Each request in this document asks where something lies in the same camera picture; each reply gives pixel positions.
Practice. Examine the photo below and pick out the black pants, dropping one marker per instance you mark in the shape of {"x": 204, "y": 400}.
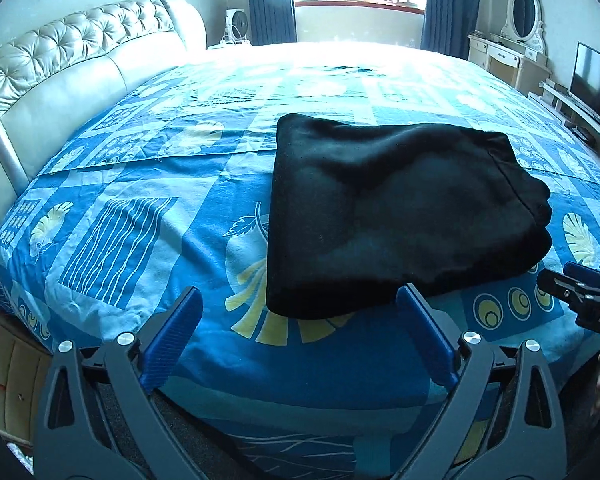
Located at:
{"x": 395, "y": 210}

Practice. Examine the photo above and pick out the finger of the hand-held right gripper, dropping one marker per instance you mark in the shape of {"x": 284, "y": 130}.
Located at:
{"x": 557, "y": 287}
{"x": 585, "y": 272}

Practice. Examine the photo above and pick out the beige tufted leather headboard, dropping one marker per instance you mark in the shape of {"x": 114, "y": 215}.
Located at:
{"x": 65, "y": 55}

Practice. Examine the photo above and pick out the white television stand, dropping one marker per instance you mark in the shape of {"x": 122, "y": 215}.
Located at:
{"x": 575, "y": 110}

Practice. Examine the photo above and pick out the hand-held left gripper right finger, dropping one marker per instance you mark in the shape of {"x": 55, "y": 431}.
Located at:
{"x": 425, "y": 332}

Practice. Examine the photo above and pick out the black flat television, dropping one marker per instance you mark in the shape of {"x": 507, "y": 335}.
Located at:
{"x": 592, "y": 82}

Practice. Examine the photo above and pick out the white oval vanity mirror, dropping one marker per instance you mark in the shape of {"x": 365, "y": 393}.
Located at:
{"x": 524, "y": 12}

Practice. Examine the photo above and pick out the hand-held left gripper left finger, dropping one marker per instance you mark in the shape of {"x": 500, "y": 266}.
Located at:
{"x": 175, "y": 332}

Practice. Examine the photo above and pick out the blue curtain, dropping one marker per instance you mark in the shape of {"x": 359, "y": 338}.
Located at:
{"x": 450, "y": 5}
{"x": 270, "y": 0}

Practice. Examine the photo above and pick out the white vanity table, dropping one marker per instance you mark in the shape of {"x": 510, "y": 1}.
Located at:
{"x": 500, "y": 57}

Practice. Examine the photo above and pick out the beige bedside drawer cabinet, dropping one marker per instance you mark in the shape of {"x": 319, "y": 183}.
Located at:
{"x": 7, "y": 380}

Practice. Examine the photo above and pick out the blue patterned bed sheet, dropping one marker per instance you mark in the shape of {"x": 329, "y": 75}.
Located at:
{"x": 155, "y": 200}

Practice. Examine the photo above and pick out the white fan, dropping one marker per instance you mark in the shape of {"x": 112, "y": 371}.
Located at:
{"x": 238, "y": 24}

